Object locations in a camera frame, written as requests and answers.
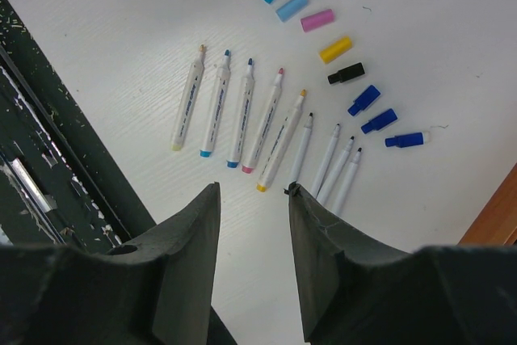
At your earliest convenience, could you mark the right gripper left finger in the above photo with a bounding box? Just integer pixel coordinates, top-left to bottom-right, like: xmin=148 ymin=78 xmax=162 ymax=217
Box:
xmin=1 ymin=183 xmax=221 ymax=344

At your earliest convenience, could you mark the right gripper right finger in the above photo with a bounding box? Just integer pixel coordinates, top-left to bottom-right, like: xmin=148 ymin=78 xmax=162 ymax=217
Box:
xmin=288 ymin=183 xmax=516 ymax=344

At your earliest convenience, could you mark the yellow marker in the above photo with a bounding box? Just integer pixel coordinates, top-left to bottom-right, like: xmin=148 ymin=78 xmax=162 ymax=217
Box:
xmin=256 ymin=89 xmax=307 ymax=192

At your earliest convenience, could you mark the dark blue cap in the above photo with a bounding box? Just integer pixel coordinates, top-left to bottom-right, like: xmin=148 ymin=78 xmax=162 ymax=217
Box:
xmin=361 ymin=108 xmax=398 ymax=134
xmin=347 ymin=85 xmax=380 ymax=116
xmin=385 ymin=132 xmax=430 ymax=148

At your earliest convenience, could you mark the black marker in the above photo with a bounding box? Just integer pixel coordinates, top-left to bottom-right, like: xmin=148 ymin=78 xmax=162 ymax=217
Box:
xmin=288 ymin=112 xmax=314 ymax=184

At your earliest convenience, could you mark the black cap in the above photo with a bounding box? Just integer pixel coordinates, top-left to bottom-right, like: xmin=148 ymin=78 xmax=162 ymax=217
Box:
xmin=327 ymin=62 xmax=365 ymax=85

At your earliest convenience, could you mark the pink cap marker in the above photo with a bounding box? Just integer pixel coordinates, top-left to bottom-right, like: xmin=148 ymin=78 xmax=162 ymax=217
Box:
xmin=170 ymin=44 xmax=206 ymax=151

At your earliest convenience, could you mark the yellow cap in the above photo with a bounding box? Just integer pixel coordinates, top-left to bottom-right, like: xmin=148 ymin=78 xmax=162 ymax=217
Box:
xmin=319 ymin=36 xmax=353 ymax=64

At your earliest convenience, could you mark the pink cap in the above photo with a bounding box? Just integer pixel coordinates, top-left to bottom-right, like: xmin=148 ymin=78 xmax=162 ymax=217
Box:
xmin=301 ymin=9 xmax=335 ymax=32

